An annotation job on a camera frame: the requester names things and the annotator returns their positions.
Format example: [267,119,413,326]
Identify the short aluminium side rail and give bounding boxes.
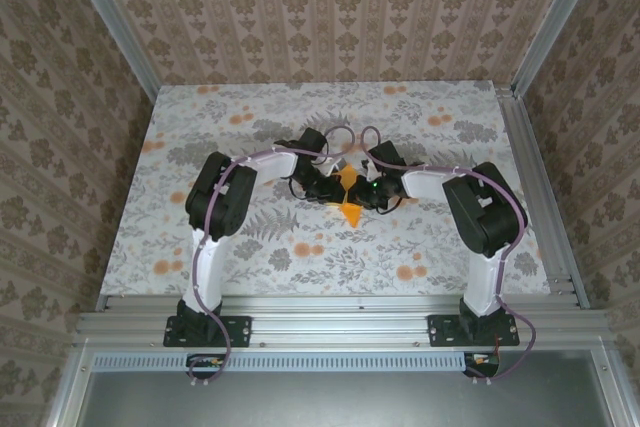
[494,86,591,311]

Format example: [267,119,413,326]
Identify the grey metal tray panel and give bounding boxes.
[47,346,640,427]

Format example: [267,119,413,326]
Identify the aluminium frame post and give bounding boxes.
[62,0,161,101]
[512,0,609,96]

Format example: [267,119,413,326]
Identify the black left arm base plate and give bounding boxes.
[164,315,252,348]

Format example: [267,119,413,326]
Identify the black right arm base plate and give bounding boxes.
[428,313,521,348]

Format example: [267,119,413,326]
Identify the orange cloth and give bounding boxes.
[327,164,364,228]

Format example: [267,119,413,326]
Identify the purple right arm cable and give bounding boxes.
[360,126,537,388]

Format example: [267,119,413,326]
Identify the long aluminium frame rail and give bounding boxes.
[74,294,609,348]

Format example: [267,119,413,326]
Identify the grey slotted cable duct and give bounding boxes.
[92,351,496,373]

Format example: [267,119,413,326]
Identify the floral patterned table cover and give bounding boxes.
[99,80,551,298]

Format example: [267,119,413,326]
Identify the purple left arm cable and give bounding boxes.
[188,125,357,391]

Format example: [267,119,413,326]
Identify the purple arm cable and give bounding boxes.
[188,125,357,391]
[360,126,537,388]

